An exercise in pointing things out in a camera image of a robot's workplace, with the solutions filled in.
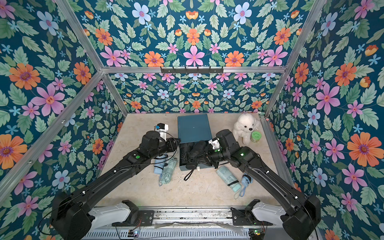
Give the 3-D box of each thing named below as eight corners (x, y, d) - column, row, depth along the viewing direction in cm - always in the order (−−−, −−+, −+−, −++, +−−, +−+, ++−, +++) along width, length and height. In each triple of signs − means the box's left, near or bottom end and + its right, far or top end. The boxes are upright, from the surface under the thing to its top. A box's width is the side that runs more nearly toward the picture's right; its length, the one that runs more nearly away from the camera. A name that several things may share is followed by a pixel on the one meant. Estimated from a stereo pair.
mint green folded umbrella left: (163, 184, 87) (160, 181, 82) (167, 161, 96) (165, 157, 92) (174, 184, 87) (172, 180, 82) (176, 161, 96) (175, 157, 92)
